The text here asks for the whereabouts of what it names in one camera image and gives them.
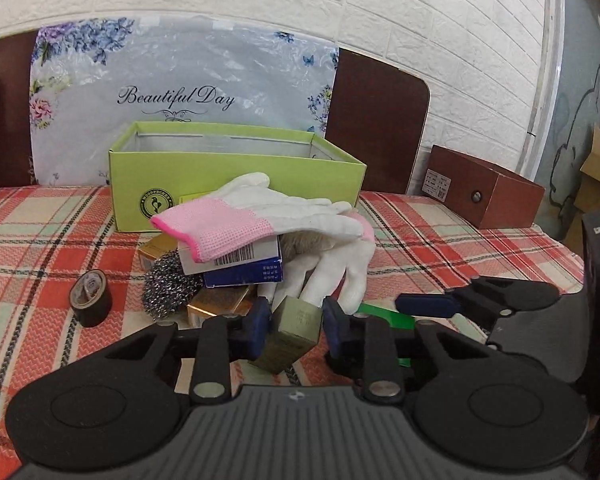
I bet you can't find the white glove pink cuff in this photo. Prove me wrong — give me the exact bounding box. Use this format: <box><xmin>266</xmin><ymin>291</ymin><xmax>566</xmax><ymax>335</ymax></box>
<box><xmin>257</xmin><ymin>212</ymin><xmax>376</xmax><ymax>316</ymax></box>
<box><xmin>150</xmin><ymin>172</ymin><xmax>353</xmax><ymax>263</ymax></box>

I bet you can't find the glass door with cartoon drawing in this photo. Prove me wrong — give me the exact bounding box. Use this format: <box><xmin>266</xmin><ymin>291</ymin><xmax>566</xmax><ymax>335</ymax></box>
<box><xmin>520</xmin><ymin>0</ymin><xmax>600</xmax><ymax>241</ymax></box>

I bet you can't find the red plaid blanket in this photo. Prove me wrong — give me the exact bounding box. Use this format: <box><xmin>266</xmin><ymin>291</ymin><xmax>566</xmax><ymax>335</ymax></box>
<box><xmin>0</xmin><ymin>185</ymin><xmax>588</xmax><ymax>480</ymax></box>

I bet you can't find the steel wool scrubber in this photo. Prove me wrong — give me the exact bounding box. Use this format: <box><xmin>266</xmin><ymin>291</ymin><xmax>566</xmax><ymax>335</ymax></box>
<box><xmin>141</xmin><ymin>251</ymin><xmax>203</xmax><ymax>320</ymax></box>

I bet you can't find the flat green box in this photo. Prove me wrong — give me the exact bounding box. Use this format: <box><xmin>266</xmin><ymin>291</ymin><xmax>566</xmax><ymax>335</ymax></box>
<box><xmin>357</xmin><ymin>302</ymin><xmax>416</xmax><ymax>367</ymax></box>

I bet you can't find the green cardboard shoe box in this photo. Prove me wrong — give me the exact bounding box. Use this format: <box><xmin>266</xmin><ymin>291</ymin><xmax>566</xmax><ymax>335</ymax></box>
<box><xmin>107</xmin><ymin>121</ymin><xmax>367</xmax><ymax>233</ymax></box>

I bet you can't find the gold box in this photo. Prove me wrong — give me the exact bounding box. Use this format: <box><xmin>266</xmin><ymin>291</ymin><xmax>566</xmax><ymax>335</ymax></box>
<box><xmin>139</xmin><ymin>235</ymin><xmax>181</xmax><ymax>273</ymax></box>
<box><xmin>187</xmin><ymin>285</ymin><xmax>253</xmax><ymax>331</ymax></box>

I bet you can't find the floral printed plastic sheet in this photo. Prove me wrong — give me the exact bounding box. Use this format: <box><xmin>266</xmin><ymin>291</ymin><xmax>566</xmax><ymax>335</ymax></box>
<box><xmin>28</xmin><ymin>19</ymin><xmax>341</xmax><ymax>188</ymax></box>

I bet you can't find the grey fuzzy cloth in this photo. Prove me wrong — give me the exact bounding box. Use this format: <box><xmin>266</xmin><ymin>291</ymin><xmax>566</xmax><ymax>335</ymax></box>
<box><xmin>279</xmin><ymin>232</ymin><xmax>338</xmax><ymax>261</ymax></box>

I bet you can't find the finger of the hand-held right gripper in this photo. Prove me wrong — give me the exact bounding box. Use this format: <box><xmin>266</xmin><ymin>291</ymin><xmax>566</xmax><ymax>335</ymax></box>
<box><xmin>395</xmin><ymin>275</ymin><xmax>562</xmax><ymax>333</ymax></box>

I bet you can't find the black tape roll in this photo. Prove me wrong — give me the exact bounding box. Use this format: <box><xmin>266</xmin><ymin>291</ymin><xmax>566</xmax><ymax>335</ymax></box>
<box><xmin>70</xmin><ymin>269</ymin><xmax>113</xmax><ymax>328</ymax></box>

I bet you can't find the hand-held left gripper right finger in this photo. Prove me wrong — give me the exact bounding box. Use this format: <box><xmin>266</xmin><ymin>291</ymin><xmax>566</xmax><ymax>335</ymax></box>
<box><xmin>323</xmin><ymin>296</ymin><xmax>486</xmax><ymax>405</ymax></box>

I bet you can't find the blue and white box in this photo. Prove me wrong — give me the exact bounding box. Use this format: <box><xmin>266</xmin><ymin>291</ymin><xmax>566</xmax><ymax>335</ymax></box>
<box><xmin>177</xmin><ymin>235</ymin><xmax>285</xmax><ymax>288</ymax></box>

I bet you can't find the brown cardboard box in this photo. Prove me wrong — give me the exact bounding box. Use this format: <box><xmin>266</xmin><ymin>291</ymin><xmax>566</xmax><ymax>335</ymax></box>
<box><xmin>421</xmin><ymin>144</ymin><xmax>546</xmax><ymax>230</ymax></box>

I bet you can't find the dark brown wooden headboard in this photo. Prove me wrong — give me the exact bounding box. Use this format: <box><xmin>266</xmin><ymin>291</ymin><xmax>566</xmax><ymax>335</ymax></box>
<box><xmin>0</xmin><ymin>30</ymin><xmax>431</xmax><ymax>196</ymax></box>

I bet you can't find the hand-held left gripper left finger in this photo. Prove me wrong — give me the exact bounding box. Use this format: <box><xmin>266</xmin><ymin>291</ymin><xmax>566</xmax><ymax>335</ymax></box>
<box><xmin>105</xmin><ymin>297</ymin><xmax>272</xmax><ymax>406</ymax></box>

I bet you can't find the olive green small box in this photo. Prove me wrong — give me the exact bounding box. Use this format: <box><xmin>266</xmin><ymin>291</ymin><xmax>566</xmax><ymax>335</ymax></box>
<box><xmin>248</xmin><ymin>296</ymin><xmax>323</xmax><ymax>375</ymax></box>

